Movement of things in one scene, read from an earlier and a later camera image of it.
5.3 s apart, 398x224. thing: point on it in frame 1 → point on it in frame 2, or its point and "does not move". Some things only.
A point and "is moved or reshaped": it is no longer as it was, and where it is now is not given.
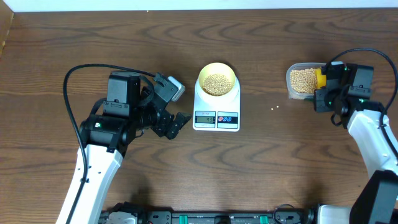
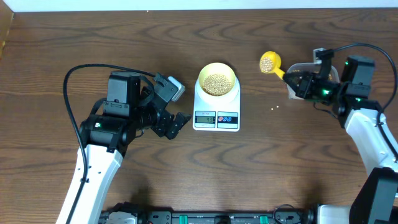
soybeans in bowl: [217, 84] does not move
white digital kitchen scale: [222, 116] does not move
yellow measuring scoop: [321, 78] is moved or reshaped
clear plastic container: [292, 94] does not move
